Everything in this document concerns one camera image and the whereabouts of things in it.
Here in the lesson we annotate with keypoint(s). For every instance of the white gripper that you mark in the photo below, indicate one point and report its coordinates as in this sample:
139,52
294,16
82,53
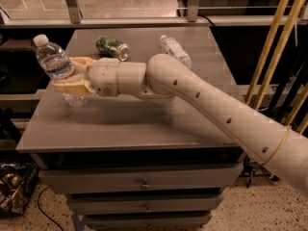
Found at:
103,76

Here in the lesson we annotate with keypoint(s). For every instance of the clear red-label water bottle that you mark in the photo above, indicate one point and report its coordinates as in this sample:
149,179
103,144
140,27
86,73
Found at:
60,69

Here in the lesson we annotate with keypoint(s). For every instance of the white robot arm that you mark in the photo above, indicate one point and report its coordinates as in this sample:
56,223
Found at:
278,148

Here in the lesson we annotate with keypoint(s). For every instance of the clear blue-label water bottle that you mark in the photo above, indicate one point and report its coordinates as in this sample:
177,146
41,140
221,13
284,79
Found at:
172,47

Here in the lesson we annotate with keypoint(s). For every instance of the green soda can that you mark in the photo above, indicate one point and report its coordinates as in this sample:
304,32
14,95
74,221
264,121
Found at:
112,47

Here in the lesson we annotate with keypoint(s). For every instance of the grey drawer cabinet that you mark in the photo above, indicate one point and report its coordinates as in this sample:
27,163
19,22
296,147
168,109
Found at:
123,131

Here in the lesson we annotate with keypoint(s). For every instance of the box of snack packets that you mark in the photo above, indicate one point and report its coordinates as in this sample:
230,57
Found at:
17,183

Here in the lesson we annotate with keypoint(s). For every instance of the top grey drawer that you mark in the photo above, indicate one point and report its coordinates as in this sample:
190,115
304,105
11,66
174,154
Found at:
123,180

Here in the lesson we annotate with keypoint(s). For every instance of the grey drawer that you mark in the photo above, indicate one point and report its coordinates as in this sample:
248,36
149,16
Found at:
145,204
123,180
144,221

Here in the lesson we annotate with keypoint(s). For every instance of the bottom grey drawer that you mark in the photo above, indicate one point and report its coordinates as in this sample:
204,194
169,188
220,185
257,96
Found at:
144,221

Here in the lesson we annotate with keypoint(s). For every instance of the middle grey drawer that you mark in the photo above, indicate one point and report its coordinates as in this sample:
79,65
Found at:
145,204

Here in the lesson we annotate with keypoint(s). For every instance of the wooden rack frame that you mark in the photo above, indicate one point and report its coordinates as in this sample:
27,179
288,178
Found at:
278,50

